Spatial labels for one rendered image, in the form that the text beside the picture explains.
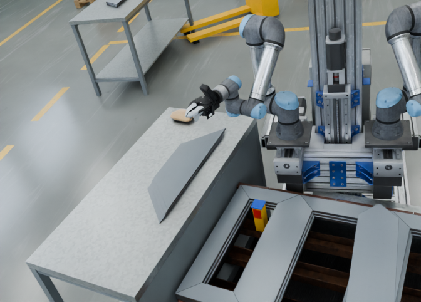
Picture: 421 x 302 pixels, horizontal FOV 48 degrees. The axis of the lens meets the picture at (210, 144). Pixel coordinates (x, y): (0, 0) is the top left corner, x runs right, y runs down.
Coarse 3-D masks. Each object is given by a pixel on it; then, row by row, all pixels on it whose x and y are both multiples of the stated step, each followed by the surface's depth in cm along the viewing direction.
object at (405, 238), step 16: (272, 208) 240; (240, 224) 235; (352, 224) 223; (400, 224) 213; (304, 240) 219; (400, 240) 206; (400, 256) 199; (208, 272) 212; (288, 272) 205; (400, 272) 193; (400, 288) 189
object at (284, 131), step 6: (300, 120) 250; (282, 126) 248; (288, 126) 246; (294, 126) 246; (300, 126) 248; (276, 132) 253; (282, 132) 249; (288, 132) 247; (294, 132) 247; (300, 132) 249; (282, 138) 250; (288, 138) 248; (294, 138) 248
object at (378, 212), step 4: (372, 208) 224; (376, 208) 224; (380, 208) 223; (384, 208) 223; (364, 212) 223; (368, 212) 222; (372, 212) 222; (376, 212) 221; (380, 212) 221; (384, 212) 220; (388, 212) 220; (380, 216) 219; (384, 216) 219; (388, 216) 218; (392, 216) 218; (396, 216) 217
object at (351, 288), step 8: (352, 288) 191; (360, 288) 190; (368, 288) 189; (376, 288) 189; (352, 296) 188; (360, 296) 187; (368, 296) 186; (376, 296) 186; (384, 296) 185; (392, 296) 185
